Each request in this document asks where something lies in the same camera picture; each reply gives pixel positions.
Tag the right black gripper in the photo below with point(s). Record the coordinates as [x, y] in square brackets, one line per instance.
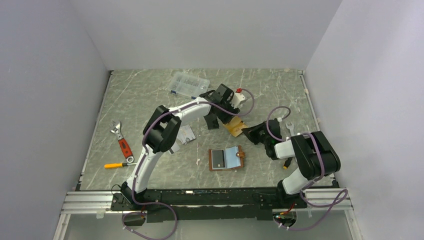
[251, 132]

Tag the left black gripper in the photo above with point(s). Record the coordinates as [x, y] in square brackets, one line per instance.
[226, 118]

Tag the brown leather card holder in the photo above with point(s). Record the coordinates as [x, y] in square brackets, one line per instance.
[234, 158]

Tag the single black credit card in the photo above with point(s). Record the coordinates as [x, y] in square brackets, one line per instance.
[218, 159]

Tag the silver credit card stack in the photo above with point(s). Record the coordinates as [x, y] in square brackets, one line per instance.
[186, 135]

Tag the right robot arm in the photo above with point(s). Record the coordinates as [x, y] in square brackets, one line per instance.
[315, 156]

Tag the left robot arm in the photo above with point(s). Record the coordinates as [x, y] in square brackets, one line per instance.
[161, 131]

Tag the orange credit card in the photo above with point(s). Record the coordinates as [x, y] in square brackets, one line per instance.
[235, 126]

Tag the silver open-end wrench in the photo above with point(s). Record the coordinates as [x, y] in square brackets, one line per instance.
[291, 128]

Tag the black yellow small screwdriver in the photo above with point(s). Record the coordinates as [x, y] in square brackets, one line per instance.
[287, 162]

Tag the clear plastic screw box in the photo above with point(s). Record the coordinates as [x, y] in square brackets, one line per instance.
[189, 86]

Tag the red adjustable wrench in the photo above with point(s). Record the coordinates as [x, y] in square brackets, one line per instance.
[115, 128]

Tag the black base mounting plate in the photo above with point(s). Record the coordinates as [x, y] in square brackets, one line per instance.
[259, 203]

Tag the yellow handled screwdriver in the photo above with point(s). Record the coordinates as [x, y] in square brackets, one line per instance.
[118, 165]

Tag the aluminium frame rail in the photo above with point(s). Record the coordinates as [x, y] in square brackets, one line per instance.
[96, 203]

